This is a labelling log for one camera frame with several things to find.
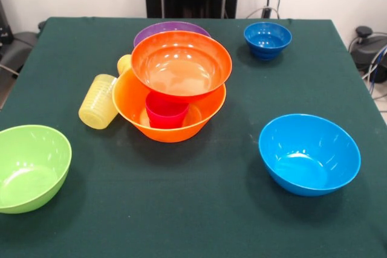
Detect pink plastic cup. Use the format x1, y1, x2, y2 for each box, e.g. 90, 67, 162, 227
145, 93, 190, 129

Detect red plastic bowl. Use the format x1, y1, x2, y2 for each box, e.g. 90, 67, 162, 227
131, 30, 233, 104

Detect large orange plastic bowl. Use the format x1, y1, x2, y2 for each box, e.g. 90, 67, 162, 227
112, 69, 227, 143

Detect pale yellow ribbed cup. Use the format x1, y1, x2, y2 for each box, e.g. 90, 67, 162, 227
78, 73, 119, 131

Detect yellow plastic cup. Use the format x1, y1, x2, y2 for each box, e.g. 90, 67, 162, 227
117, 54, 133, 76

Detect dark green table cloth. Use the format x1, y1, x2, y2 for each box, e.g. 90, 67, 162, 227
0, 17, 387, 258

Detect purple plastic bowl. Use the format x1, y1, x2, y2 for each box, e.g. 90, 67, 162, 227
133, 21, 212, 48

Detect small dark blue bowl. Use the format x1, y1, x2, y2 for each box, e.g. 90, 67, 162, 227
244, 22, 293, 61

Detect light blue plastic bowl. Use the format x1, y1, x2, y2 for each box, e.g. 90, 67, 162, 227
258, 114, 362, 197

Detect green plastic bowl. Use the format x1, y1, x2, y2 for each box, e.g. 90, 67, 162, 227
0, 124, 73, 214

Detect black office chair base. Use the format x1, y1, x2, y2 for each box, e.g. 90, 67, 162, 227
348, 25, 387, 71

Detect grey office chair base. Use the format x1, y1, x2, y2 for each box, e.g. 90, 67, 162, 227
0, 30, 31, 74

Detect tangle of floor cables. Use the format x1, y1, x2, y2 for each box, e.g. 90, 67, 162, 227
361, 45, 387, 100

